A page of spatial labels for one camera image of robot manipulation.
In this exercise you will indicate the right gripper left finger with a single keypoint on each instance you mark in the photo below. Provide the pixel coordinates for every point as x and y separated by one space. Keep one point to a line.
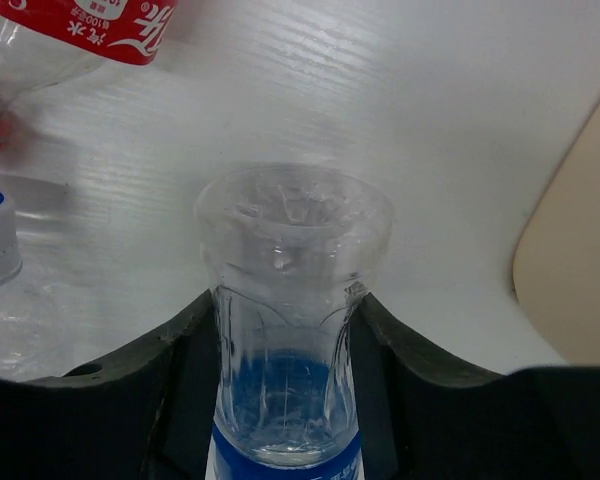
143 411

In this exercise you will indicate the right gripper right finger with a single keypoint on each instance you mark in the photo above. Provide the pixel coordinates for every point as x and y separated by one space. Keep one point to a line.
425 413

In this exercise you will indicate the clear white cap bottle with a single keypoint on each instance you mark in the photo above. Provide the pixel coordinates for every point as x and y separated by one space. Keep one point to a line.
35 337

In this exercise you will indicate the blue label water bottle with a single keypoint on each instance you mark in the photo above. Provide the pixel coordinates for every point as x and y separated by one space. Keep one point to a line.
291 251

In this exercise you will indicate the beige plastic bin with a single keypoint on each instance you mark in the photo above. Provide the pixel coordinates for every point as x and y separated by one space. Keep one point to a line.
556 266

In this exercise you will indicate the crushed red label bottle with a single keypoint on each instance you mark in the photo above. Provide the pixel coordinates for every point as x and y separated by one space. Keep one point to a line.
43 43

